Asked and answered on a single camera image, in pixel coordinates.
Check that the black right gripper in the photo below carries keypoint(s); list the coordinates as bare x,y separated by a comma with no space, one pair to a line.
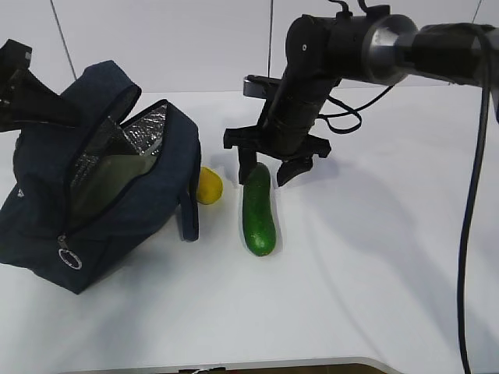
282,131

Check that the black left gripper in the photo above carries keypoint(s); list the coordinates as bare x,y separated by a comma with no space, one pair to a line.
24,98

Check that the yellow lemon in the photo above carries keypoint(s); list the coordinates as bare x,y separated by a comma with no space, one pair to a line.
210,187

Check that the green cucumber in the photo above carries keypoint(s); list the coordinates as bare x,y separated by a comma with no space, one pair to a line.
257,220

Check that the dark blue lunch bag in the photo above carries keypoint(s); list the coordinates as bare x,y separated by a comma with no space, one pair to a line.
49,161

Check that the green lidded glass container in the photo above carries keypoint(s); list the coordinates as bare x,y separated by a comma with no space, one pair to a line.
106,180

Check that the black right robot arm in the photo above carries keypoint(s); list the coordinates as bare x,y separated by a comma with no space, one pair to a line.
378,47

